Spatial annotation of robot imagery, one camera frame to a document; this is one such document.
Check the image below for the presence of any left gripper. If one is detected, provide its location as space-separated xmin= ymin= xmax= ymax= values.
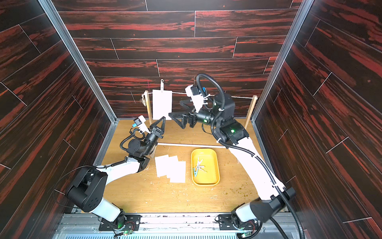
xmin=141 ymin=119 xmax=163 ymax=158

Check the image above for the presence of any white postcard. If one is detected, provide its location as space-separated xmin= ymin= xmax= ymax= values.
xmin=155 ymin=155 xmax=169 ymax=177
xmin=165 ymin=155 xmax=179 ymax=173
xmin=170 ymin=161 xmax=186 ymax=183
xmin=152 ymin=90 xmax=172 ymax=120

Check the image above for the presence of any wooden drying rack frame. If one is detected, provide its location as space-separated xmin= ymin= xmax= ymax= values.
xmin=141 ymin=90 xmax=259 ymax=159

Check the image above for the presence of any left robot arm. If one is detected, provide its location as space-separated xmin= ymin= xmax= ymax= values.
xmin=66 ymin=116 xmax=166 ymax=230

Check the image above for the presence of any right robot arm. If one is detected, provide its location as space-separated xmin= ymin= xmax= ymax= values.
xmin=169 ymin=93 xmax=295 ymax=228

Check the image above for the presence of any yellow plastic tray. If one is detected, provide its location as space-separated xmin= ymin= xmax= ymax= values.
xmin=191 ymin=148 xmax=220 ymax=186

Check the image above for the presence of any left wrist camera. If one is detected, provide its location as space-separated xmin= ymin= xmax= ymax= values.
xmin=132 ymin=115 xmax=151 ymax=133

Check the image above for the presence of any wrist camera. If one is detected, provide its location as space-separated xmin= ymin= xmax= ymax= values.
xmin=132 ymin=115 xmax=151 ymax=133
xmin=185 ymin=85 xmax=207 ymax=113

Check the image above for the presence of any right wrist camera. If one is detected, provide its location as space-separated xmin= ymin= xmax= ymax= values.
xmin=185 ymin=85 xmax=207 ymax=113

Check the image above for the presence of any left corrugated cable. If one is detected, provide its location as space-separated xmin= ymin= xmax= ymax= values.
xmin=119 ymin=129 xmax=145 ymax=151

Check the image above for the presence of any corrugated cable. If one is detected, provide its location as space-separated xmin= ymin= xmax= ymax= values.
xmin=119 ymin=129 xmax=145 ymax=151
xmin=195 ymin=73 xmax=305 ymax=239

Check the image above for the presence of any string on rack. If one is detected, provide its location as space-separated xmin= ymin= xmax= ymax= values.
xmin=143 ymin=91 xmax=257 ymax=99

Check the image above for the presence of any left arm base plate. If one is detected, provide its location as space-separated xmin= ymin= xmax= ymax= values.
xmin=98 ymin=214 xmax=142 ymax=232

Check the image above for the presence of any right corrugated cable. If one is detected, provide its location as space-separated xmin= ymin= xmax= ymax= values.
xmin=195 ymin=73 xmax=305 ymax=239

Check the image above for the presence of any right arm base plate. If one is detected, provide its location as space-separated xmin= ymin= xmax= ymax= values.
xmin=214 ymin=213 xmax=259 ymax=231

